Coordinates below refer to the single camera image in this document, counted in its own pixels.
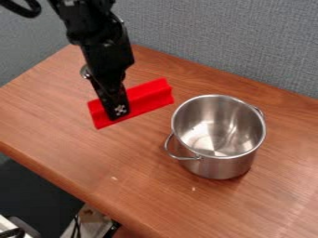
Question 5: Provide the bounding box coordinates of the metal pot with handles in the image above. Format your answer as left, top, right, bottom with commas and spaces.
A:
165, 95, 268, 179

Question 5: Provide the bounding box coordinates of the metal table leg frame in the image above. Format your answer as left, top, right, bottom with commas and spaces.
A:
62, 205, 113, 238

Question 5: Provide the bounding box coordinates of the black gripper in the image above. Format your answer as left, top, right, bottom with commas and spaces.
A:
80, 22, 134, 121

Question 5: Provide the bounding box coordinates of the red rectangular block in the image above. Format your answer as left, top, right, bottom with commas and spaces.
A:
87, 78, 174, 129

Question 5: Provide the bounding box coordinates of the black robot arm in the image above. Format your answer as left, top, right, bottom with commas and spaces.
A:
47, 0, 134, 121

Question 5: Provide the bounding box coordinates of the white object bottom left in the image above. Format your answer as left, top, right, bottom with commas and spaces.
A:
0, 214, 32, 238

